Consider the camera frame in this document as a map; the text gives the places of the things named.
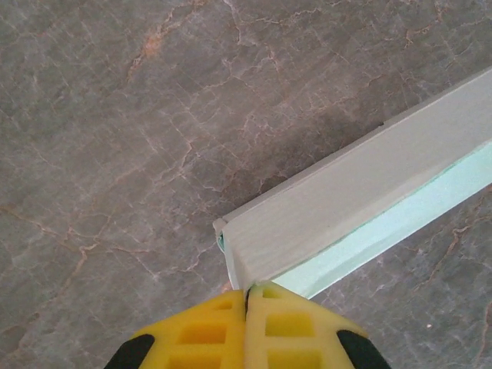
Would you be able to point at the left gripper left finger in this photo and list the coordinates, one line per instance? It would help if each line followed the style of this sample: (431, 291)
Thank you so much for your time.
(200, 338)

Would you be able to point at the light green paper box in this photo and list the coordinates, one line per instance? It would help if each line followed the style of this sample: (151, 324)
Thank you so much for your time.
(326, 192)

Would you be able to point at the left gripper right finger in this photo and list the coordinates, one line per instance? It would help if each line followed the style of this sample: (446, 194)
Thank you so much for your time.
(300, 338)

